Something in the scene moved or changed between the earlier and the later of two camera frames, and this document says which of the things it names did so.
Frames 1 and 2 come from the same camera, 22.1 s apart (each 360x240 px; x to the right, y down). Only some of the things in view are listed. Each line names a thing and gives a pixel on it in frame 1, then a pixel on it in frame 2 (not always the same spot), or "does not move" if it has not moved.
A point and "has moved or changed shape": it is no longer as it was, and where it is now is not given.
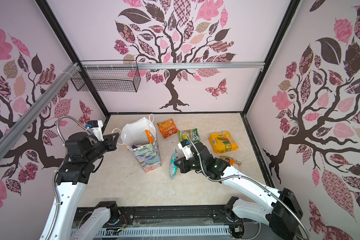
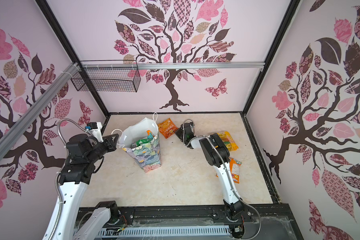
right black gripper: x=183 y=166 -> x=178 y=132
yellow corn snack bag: x=222 y=143 does not move
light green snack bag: x=193 y=134 has moved or changed shape
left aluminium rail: x=4 y=142 does not move
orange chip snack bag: x=168 y=128 does not move
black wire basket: x=126 y=79 does not move
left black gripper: x=111 y=141 does not move
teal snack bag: x=173 y=167 -> x=150 y=136
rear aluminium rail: x=169 y=65 does not move
